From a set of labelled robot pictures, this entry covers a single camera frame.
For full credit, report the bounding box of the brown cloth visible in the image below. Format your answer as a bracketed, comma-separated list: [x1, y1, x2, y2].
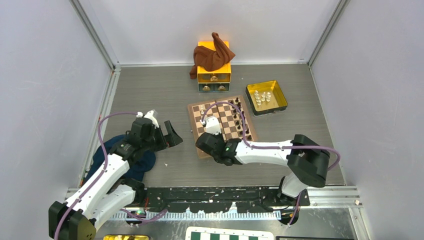
[189, 32, 236, 80]

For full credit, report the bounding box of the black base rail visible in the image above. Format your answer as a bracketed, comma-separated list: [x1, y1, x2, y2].
[127, 186, 297, 214]

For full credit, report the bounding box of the yellow metal tray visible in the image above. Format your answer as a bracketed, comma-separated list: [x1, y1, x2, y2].
[245, 80, 288, 117]

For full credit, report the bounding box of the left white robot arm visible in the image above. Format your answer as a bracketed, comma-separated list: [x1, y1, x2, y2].
[48, 109, 183, 240]

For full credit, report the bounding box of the yellow drawer box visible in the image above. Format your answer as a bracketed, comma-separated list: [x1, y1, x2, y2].
[196, 62, 232, 93]

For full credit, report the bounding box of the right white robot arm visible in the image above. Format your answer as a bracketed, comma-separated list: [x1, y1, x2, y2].
[195, 117, 330, 206]

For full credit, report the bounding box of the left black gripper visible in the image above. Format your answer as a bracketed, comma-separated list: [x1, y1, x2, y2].
[141, 120, 182, 152]

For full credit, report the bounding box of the green white chess mat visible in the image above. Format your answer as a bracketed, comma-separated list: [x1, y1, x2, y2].
[185, 226, 276, 240]

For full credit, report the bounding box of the dark blue cloth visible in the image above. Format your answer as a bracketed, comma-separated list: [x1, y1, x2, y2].
[82, 134, 156, 185]

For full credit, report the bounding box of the wooden chess board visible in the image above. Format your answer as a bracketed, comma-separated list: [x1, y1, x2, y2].
[187, 95, 259, 142]

